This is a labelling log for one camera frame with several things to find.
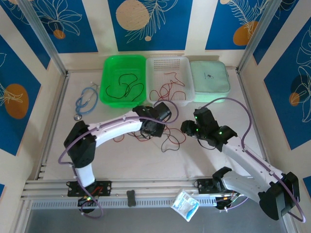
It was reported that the thin black cable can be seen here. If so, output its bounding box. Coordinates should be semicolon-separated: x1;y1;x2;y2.
160;132;181;153
121;82;145;102
105;72;138;100

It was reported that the mint green fabric zip case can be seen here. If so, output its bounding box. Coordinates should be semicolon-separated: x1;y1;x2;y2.
189;60;231;104

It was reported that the white perforated plastic basket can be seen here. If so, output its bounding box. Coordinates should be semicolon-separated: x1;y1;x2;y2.
145;56;195;107

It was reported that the black controller board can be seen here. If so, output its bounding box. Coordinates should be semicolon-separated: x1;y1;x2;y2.
215;194;246;212
77;196;98;214

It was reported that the white blue plastic packet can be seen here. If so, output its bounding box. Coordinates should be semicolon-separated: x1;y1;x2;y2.
171;188;201;222

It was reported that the black bone-shaped clip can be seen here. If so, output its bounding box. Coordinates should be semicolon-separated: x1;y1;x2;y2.
126;190;137;208

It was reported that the green perforated plastic basket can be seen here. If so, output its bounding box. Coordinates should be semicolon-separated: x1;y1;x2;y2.
99;54;147;109

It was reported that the blue stethoscope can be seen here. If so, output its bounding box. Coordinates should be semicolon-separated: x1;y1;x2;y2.
74;82;100;121

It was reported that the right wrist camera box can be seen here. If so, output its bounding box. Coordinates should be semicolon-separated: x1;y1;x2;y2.
193;108;219;129

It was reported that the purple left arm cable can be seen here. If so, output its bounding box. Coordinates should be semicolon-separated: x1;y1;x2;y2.
59;99;180;218

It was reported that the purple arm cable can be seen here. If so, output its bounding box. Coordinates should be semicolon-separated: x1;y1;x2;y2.
59;99;180;218
203;97;306;223

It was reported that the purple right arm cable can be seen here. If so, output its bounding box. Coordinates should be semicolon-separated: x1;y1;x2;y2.
203;97;306;223

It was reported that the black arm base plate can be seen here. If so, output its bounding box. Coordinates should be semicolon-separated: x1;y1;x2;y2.
196;178;219;195
67;180;113;198

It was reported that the aluminium front rail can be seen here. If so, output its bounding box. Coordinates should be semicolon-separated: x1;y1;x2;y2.
20;175;285;201

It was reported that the grey slotted cable duct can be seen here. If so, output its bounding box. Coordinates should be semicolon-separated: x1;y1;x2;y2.
31;196;217;210

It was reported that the aluminium frame post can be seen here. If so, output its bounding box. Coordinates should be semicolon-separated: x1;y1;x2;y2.
237;0;280;73
18;0;69;76

